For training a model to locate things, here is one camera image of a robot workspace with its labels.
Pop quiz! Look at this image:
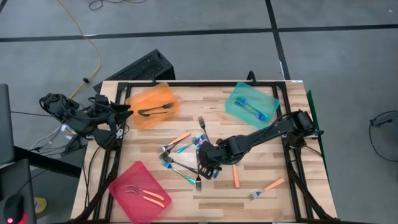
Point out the black side desk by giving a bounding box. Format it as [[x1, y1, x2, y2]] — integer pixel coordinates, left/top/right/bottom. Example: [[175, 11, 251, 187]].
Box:
[[0, 145, 82, 224]]

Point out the black computer mouse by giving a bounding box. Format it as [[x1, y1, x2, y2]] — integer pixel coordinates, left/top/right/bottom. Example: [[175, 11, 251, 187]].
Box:
[[2, 193, 26, 224]]

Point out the black table edge clamp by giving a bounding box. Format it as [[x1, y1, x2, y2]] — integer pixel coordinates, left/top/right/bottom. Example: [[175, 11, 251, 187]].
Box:
[[246, 70, 258, 85]]

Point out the black cable with device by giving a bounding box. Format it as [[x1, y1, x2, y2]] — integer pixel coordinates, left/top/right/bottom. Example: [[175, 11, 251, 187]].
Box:
[[368, 110, 398, 163]]

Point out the teal translucent plastic bin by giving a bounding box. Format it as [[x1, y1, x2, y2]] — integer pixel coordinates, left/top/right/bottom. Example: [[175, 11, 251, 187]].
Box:
[[224, 82, 280, 130]]

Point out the yellow extension cable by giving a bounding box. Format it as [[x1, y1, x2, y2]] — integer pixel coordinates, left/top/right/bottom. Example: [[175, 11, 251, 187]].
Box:
[[55, 0, 103, 100]]

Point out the white cable bundle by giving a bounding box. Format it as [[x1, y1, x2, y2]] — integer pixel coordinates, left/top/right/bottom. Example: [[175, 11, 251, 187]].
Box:
[[29, 123, 69, 151]]

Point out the black floor cable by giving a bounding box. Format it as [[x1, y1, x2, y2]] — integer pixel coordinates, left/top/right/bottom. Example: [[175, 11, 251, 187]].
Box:
[[88, 0, 149, 11]]

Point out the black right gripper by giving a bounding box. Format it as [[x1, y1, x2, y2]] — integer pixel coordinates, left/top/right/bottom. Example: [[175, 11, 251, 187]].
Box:
[[197, 141, 223, 180]]

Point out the yellow tape roll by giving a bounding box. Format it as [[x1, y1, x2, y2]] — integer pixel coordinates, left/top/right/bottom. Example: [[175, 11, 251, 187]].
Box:
[[32, 197, 48, 215]]

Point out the red translucent plastic bin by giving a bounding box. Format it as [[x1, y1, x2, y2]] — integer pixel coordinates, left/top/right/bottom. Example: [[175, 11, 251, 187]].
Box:
[[108, 160, 173, 224]]

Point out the grey laptop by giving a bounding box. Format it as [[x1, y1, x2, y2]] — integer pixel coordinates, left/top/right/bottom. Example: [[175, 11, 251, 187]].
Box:
[[0, 83, 16, 166]]

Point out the black metal table frame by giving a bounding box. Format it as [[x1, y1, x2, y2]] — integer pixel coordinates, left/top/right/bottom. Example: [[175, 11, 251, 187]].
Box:
[[72, 80, 340, 224]]

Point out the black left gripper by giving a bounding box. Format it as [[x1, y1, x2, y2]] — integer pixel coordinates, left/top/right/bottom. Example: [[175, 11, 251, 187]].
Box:
[[93, 99, 134, 126]]

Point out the orange translucent plastic bin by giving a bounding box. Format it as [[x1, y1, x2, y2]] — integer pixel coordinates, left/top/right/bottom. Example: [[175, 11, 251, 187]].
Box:
[[124, 82, 181, 130]]

